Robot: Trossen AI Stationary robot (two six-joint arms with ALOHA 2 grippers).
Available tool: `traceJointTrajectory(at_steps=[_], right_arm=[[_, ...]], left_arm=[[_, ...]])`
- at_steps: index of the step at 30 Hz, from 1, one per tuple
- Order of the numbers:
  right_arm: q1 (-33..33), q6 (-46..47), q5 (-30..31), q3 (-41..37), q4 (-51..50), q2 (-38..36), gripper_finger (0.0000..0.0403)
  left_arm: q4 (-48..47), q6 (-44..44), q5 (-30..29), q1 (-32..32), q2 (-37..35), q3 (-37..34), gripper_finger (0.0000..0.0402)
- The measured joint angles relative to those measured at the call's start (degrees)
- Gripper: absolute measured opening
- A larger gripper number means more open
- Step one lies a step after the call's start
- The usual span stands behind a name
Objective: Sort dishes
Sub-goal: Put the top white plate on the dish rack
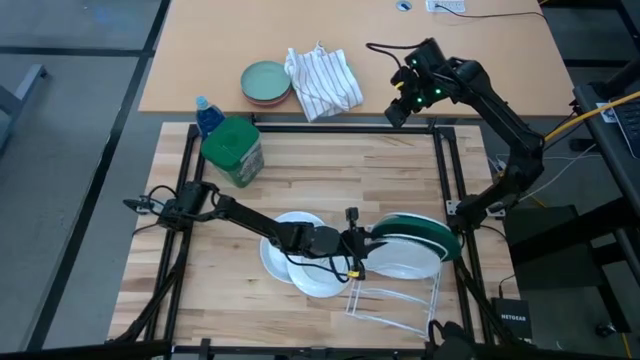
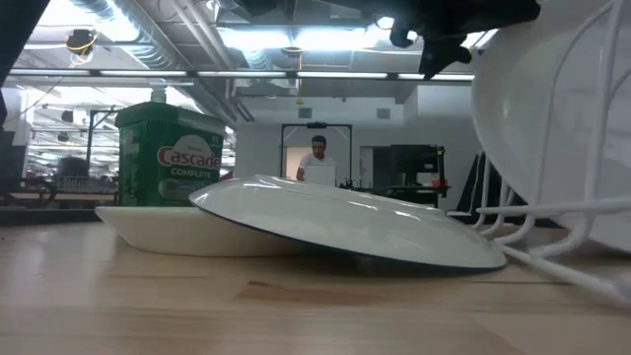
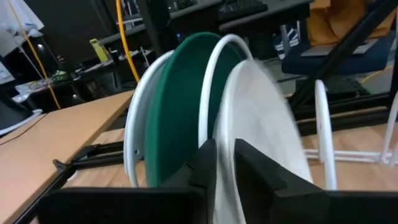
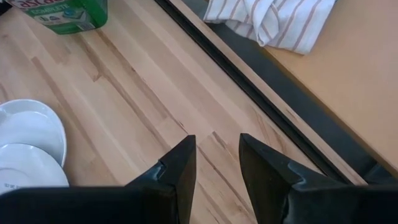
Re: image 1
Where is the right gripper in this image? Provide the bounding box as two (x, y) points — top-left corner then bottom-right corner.
(383, 53), (465, 128)

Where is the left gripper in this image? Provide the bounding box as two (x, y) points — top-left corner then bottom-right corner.
(338, 225), (390, 282)

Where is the white plate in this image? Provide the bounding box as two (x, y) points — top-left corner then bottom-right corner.
(366, 236), (445, 281)
(258, 210), (326, 285)

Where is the large dark green plate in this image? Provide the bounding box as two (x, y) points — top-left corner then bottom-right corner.
(370, 212), (463, 263)

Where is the white striped dish towel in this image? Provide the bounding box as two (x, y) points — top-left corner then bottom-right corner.
(283, 41), (365, 122)

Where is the light wooden desk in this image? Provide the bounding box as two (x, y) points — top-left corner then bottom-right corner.
(138, 0), (576, 120)

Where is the white power outlet strip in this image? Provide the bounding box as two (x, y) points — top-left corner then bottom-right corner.
(425, 0), (467, 14)

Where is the black bulky object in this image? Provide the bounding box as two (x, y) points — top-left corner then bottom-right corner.
(424, 319), (484, 360)

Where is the small pink plate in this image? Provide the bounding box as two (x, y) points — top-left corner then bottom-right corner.
(242, 92), (292, 108)

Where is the small light green plate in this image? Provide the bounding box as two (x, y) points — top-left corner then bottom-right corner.
(240, 60), (293, 104)

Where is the black Netgear router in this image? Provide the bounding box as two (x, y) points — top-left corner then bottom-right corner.
(491, 297), (534, 342)

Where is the green lidded canister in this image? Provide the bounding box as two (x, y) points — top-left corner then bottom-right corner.
(200, 115), (266, 190)

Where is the black low cabinet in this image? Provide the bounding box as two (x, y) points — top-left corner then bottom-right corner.
(503, 204), (609, 301)

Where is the blue dish soap bottle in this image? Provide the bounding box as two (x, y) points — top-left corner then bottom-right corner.
(195, 95), (227, 141)

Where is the white paper label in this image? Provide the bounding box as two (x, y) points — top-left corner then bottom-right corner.
(596, 101), (619, 124)

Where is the black laptop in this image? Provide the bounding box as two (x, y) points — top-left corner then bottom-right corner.
(612, 92), (640, 159)

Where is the grey metal bench leg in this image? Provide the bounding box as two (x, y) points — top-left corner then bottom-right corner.
(0, 63), (50, 151)

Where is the black aluminium table frame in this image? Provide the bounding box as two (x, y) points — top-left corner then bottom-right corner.
(107, 122), (506, 360)

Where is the white wire dish rack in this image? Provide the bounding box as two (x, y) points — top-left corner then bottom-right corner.
(344, 212), (454, 341)

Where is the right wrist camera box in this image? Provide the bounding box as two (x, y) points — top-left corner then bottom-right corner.
(405, 37), (450, 71)

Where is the thin black power cable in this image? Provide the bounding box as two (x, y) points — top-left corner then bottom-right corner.
(439, 4), (549, 22)

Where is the yellow cable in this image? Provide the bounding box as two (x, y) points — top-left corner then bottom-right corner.
(499, 91), (640, 209)

